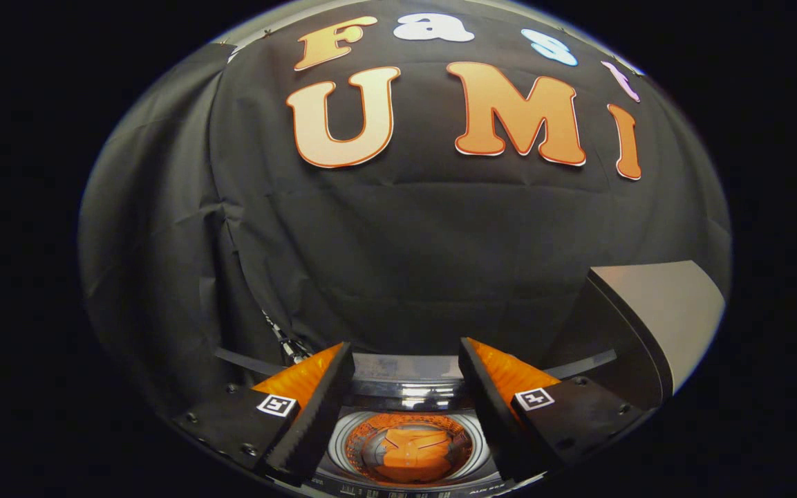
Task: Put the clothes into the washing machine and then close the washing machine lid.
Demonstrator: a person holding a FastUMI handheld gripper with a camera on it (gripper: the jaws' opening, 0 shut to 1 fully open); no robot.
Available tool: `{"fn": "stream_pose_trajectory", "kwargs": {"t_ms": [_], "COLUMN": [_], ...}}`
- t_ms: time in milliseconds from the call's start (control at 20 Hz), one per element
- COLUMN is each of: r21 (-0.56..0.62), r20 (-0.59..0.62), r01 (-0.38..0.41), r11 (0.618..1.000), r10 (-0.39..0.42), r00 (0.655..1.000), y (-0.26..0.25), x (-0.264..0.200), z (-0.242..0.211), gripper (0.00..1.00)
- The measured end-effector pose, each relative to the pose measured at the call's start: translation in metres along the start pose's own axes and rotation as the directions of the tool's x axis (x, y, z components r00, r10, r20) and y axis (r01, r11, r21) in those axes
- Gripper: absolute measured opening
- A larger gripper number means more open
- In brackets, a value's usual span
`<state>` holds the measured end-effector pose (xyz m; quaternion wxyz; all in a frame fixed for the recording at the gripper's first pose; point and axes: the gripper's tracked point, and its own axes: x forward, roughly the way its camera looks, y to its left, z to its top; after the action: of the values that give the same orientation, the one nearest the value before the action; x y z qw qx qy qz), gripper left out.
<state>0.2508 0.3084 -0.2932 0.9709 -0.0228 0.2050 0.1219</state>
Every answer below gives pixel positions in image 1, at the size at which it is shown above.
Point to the dark transparent washing machine lid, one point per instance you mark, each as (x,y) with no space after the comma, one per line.
(340,446)

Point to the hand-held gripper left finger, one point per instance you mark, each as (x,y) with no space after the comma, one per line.
(322,415)

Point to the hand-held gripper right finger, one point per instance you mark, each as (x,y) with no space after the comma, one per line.
(484,408)

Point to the grey washing machine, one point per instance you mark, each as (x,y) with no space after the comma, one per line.
(405,366)

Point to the yellow polo shirt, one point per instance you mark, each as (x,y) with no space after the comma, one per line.
(408,453)

